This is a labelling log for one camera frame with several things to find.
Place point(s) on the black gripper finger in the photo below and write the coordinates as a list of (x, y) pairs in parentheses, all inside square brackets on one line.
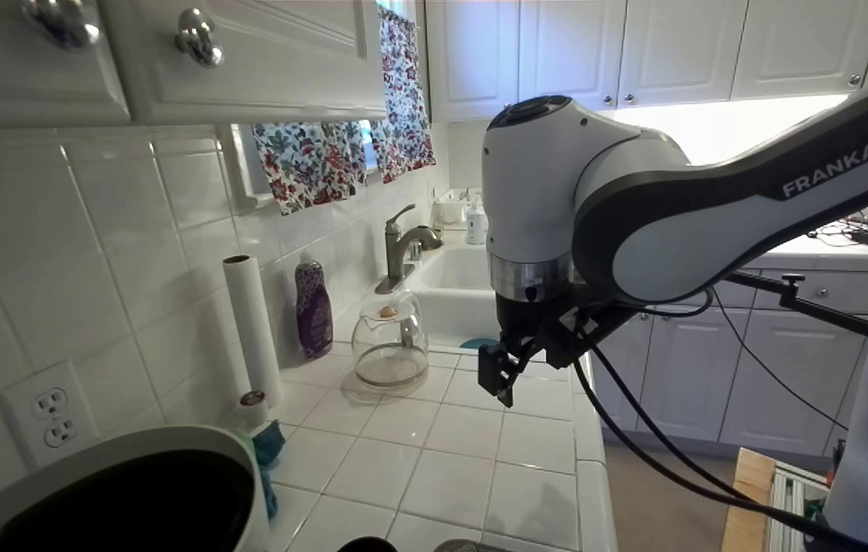
[(495, 372)]

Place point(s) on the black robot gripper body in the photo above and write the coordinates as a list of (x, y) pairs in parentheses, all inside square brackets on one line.
[(559, 326)]

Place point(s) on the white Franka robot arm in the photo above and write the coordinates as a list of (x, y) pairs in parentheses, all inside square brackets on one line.
[(592, 222)]

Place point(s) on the glass coffee carafe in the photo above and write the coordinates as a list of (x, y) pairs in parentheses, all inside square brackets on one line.
[(390, 342)]

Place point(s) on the white paper towel roll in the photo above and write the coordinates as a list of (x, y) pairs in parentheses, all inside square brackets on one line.
[(251, 326)]

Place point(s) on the blue towel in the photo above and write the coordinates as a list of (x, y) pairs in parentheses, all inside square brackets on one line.
[(269, 447)]

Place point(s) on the white coffee maker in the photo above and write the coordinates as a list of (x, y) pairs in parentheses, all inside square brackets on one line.
[(172, 489)]

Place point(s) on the white farmhouse sink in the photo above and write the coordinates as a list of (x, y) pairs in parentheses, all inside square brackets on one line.
[(456, 300)]

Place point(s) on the white soap dispenser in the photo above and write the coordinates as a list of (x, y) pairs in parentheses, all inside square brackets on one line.
[(476, 222)]

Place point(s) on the metal kitchen faucet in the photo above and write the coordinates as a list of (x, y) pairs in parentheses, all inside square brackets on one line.
[(396, 248)]

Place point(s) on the white lower cabinets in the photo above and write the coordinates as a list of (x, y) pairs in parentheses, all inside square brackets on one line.
[(742, 372)]

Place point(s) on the purple dish soap bottle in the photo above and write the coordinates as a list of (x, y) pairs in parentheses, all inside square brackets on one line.
[(315, 307)]

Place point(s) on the floral window curtain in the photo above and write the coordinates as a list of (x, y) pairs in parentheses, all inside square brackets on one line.
[(316, 163)]

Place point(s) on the white upper cabinet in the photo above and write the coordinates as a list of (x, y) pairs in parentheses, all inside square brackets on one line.
[(78, 62)]

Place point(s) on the black camera stand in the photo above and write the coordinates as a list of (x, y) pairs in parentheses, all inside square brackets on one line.
[(789, 300)]

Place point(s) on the white wall outlet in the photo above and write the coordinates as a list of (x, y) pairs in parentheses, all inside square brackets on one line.
[(48, 414)]

